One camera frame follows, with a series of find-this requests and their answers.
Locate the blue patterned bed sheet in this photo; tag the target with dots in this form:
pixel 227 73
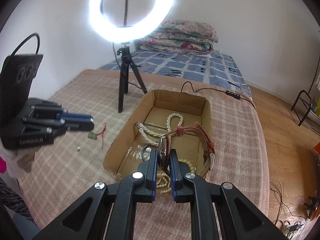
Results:
pixel 217 69

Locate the white ring light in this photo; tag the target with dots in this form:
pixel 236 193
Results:
pixel 122 21

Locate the brown cardboard box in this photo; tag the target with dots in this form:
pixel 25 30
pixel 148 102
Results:
pixel 159 112

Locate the pink plaid blanket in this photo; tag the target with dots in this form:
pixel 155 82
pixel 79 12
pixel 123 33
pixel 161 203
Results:
pixel 61 174

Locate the gloved left hand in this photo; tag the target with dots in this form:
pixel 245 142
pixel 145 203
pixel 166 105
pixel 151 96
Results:
pixel 19 162

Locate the black clothes rack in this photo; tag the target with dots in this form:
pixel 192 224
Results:
pixel 306 104

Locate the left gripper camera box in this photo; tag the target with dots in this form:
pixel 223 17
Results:
pixel 17 75

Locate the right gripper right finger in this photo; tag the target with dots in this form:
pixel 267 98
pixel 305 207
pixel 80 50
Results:
pixel 218 211

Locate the folded floral quilt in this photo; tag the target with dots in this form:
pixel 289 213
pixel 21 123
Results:
pixel 180 36

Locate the brown leather wristwatch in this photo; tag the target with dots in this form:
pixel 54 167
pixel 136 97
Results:
pixel 192 144

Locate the black tripod stand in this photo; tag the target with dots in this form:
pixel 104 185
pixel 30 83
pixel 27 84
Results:
pixel 124 61

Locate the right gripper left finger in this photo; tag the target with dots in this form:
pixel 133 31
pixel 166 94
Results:
pixel 106 211

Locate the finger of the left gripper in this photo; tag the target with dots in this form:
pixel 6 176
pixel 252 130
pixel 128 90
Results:
pixel 72 127
pixel 75 116

